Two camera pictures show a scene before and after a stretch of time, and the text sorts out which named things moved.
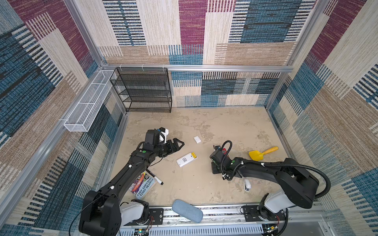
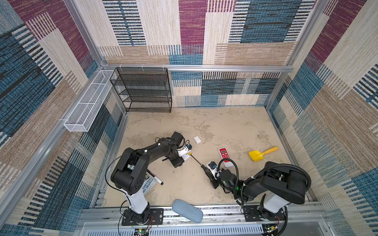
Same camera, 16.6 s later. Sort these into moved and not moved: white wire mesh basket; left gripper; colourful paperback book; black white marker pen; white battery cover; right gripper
Moved: right gripper; left gripper
Not moved: white wire mesh basket; black white marker pen; colourful paperback book; white battery cover
